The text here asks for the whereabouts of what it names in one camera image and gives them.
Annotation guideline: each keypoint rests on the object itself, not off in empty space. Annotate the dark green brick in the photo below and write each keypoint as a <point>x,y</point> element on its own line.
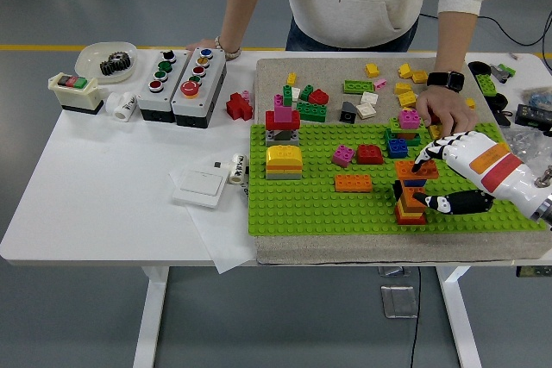
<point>413,140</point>

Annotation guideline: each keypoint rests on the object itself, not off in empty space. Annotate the tall green brick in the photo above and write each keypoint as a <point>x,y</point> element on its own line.
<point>287,95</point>

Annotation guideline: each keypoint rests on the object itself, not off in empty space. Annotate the cream red-green switch box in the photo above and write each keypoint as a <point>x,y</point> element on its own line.
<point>77,96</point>

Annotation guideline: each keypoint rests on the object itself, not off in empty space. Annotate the black wristwatch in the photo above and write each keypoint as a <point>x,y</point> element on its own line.
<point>445,80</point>

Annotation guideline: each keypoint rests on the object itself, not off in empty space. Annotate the orange two-by-two brick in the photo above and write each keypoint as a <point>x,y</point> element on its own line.
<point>409,199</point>

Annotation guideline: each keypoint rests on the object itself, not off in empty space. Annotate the white table leg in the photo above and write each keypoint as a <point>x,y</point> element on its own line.
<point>151,320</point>
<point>459,320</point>

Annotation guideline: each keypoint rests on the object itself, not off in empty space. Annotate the red rounded brick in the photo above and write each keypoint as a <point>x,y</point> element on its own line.
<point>318,95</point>

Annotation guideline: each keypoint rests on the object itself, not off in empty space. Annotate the tall pink brick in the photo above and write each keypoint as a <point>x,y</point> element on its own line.
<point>283,114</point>

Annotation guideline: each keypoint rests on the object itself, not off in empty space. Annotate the white pipe tee fitting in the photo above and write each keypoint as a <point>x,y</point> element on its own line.
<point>121,105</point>

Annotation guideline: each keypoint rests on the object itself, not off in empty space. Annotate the black narrow brick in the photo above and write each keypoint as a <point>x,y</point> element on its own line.
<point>397,191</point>

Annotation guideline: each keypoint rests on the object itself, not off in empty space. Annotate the grey base brick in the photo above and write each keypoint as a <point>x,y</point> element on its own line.
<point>284,174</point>

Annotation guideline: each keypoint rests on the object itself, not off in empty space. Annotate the green studded baseplate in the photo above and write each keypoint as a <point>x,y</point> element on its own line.
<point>302,213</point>

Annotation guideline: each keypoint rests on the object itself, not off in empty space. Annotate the person's right hand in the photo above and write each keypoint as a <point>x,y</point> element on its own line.
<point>202,43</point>

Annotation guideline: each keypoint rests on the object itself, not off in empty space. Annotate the small white brick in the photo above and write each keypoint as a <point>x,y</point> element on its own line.
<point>296,92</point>

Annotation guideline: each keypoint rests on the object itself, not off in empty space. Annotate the pink two-by-two brick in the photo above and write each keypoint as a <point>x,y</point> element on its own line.
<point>409,119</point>
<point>343,156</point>

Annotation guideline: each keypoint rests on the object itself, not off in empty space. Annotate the wide red brick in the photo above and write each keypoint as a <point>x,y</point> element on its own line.
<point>271,121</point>

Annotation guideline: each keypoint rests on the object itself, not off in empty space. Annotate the person's right forearm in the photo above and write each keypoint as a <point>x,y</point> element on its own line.
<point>246,1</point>

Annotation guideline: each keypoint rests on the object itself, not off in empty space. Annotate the black electronic device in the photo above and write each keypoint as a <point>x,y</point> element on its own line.
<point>534,114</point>

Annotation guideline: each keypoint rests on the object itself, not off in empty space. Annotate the white paper sheet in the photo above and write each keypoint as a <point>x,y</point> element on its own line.
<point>224,234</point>

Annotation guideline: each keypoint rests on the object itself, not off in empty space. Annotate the grey green clip tool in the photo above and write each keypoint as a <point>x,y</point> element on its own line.
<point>502,71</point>

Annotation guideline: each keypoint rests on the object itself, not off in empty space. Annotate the white printed pipe fitting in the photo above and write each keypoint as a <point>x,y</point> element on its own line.
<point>236,169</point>

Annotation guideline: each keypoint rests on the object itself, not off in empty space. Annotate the grey four-button control box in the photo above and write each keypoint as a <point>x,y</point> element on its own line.
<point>177,75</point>

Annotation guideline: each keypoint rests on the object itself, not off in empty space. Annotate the metal floor plate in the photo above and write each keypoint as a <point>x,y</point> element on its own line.
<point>399,301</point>

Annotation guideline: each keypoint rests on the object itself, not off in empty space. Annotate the small metal screw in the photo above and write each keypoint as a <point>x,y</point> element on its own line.
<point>513,56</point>

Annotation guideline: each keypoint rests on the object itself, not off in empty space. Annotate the lime green plate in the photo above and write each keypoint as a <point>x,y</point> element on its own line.
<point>393,122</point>

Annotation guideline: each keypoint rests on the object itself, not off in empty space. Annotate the thin yellow plate brick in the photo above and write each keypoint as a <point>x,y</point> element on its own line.
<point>405,212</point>

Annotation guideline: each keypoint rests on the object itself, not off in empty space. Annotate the small metal floor box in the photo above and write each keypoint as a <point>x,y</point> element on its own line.
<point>394,271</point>

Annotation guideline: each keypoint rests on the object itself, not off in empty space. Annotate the black slope brick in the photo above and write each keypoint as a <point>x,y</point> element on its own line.
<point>347,113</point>

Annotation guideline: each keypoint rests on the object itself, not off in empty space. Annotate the white plastic dish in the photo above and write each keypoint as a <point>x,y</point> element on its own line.
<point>88,60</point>

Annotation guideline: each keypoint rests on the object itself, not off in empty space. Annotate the white square plate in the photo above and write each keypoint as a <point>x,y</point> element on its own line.
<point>369,97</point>
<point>365,110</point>

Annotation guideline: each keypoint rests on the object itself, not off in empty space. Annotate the small pink brick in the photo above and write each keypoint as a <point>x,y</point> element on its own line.
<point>246,94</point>
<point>380,82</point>

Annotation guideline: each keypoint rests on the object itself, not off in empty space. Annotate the table control panel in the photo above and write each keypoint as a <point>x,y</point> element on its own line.
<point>534,272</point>

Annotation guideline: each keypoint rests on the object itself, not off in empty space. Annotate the grey arch brick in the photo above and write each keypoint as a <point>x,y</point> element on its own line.
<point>270,140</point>

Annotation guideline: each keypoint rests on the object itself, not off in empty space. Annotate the yellow domed brick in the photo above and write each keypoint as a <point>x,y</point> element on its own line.
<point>282,154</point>

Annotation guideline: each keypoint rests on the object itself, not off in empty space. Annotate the green two-by-four brick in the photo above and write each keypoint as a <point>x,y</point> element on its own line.
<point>311,110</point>

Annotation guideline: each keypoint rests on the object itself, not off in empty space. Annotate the red base brick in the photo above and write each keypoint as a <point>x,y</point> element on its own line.
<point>409,219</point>

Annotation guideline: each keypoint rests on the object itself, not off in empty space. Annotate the small green brick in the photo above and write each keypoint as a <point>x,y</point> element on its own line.
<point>306,92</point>

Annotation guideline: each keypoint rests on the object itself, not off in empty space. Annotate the small yellow brick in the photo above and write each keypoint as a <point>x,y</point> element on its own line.
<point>292,78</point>

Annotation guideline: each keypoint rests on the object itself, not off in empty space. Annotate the yellow square plate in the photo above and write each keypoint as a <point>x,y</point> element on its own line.
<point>433,132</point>

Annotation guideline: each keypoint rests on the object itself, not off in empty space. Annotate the person's left hand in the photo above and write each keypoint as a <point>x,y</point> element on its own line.
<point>446,108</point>

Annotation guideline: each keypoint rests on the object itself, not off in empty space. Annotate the white wall switch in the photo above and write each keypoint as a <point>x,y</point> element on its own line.
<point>200,189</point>

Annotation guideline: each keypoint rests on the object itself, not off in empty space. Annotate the blue two-by-two brick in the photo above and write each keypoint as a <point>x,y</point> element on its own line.
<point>414,183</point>
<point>397,148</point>

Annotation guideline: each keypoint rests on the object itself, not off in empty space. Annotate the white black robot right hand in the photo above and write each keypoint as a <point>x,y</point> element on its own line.
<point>487,159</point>

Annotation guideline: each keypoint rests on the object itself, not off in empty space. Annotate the thin orange plate brick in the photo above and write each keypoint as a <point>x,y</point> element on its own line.
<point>284,166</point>

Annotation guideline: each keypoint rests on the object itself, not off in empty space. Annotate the dark metal gear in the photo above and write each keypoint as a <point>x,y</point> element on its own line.
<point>114,64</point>

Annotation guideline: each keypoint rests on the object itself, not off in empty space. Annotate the green flat plate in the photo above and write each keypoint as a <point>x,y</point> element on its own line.
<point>358,85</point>

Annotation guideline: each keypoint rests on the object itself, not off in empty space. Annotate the grey emergency-stop control box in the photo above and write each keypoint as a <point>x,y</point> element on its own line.
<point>211,79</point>

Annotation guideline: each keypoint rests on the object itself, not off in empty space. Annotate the plastic bag blue contents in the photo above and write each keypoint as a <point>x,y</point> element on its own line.
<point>537,98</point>

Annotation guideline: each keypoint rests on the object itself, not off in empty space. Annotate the red cross-shaped brick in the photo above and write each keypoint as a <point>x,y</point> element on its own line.
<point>237,106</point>

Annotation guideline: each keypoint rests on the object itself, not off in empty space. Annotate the person's left forearm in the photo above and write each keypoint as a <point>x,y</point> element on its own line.
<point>456,42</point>

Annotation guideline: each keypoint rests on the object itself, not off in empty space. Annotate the small orange brick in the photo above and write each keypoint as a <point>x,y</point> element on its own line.
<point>407,133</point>

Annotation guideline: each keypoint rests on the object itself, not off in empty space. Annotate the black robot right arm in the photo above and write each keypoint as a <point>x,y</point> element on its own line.
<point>547,213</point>

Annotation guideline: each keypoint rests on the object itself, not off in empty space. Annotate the red sloped brick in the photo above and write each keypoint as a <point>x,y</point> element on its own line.
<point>369,154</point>

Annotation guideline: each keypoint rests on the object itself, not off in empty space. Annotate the green studded brick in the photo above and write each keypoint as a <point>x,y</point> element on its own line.
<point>486,83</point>

